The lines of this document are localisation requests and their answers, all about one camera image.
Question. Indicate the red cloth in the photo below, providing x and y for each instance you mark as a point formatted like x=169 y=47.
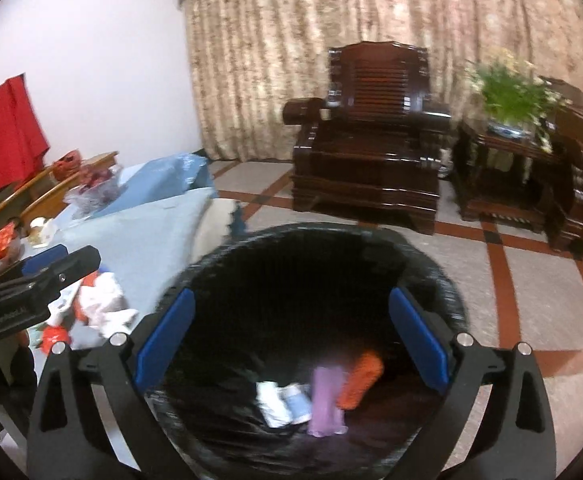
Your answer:
x=1 y=140

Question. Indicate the red basket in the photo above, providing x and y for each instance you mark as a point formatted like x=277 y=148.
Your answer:
x=65 y=167

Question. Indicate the dark wooden armchair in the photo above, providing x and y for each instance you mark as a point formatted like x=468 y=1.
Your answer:
x=581 y=200
x=366 y=160

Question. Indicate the purple wrapper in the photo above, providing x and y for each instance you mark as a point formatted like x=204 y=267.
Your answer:
x=326 y=400

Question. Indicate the orange red wrapper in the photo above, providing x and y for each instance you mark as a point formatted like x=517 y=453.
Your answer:
x=361 y=380

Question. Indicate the small lidded jar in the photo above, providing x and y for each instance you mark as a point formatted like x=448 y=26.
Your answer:
x=41 y=232

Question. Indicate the beige patterned curtain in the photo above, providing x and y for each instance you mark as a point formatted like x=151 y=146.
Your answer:
x=271 y=60

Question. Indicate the blue plastic bag on table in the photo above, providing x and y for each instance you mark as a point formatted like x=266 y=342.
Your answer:
x=171 y=175

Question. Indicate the potted green plant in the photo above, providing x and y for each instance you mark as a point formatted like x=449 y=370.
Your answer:
x=509 y=92

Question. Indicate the clear bag of red fruit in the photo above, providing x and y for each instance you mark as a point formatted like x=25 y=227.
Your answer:
x=94 y=185

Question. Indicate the white cup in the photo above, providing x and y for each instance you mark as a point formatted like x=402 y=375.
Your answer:
x=325 y=112

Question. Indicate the pale blue wrapper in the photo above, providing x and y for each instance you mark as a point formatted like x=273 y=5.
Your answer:
x=297 y=402

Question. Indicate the white red wrapper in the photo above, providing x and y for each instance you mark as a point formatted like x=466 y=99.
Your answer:
x=104 y=305

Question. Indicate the black lined trash bin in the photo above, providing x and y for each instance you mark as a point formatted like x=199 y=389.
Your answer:
x=296 y=285

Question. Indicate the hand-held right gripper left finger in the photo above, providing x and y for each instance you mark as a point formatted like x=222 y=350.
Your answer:
x=166 y=340

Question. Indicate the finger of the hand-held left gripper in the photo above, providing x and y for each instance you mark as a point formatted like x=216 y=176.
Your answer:
x=44 y=257
x=79 y=262

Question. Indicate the dark wooden side table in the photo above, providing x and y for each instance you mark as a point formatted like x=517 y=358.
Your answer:
x=501 y=185

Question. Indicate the light wooden sideboard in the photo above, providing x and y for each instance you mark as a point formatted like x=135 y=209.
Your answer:
x=46 y=187

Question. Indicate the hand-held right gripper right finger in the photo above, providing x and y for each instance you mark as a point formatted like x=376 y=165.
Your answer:
x=419 y=340

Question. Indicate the beige undercloth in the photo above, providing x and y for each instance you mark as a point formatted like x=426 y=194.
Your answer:
x=211 y=230

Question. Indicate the pale blue tablecloth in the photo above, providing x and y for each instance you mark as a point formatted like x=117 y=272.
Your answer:
x=146 y=240

